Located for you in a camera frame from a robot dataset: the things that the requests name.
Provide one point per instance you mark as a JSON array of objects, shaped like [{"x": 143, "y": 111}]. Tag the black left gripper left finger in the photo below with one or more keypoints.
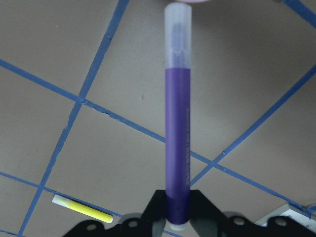
[{"x": 149, "y": 223}]

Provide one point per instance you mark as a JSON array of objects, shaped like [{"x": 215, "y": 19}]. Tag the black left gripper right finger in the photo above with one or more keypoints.
[{"x": 209, "y": 221}]

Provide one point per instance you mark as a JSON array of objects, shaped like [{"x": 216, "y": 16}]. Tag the purple marker pen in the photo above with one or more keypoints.
[{"x": 178, "y": 55}]

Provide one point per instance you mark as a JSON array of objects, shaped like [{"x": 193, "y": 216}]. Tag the yellow highlighter pen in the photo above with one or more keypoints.
[{"x": 83, "y": 209}]

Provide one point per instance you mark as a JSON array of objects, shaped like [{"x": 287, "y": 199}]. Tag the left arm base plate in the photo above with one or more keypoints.
[{"x": 292, "y": 212}]

